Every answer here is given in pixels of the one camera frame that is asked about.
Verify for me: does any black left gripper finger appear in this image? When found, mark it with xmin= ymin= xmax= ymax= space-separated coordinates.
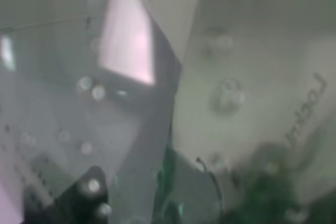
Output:
xmin=23 ymin=166 xmax=109 ymax=223

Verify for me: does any green transparent plastic bottle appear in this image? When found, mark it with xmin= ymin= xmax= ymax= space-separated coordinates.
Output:
xmin=1 ymin=0 xmax=335 ymax=223

